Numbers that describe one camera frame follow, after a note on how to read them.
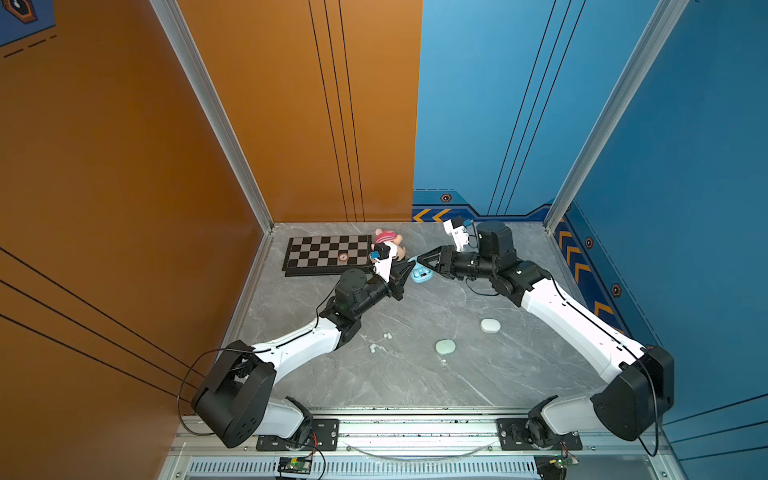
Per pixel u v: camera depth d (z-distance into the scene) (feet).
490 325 2.98
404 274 2.43
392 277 2.24
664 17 2.29
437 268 2.18
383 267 2.18
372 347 2.85
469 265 2.08
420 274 2.43
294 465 2.36
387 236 3.56
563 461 2.30
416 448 2.39
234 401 1.36
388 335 2.93
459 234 2.28
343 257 3.45
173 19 2.29
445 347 2.84
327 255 3.47
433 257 2.31
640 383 1.30
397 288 2.20
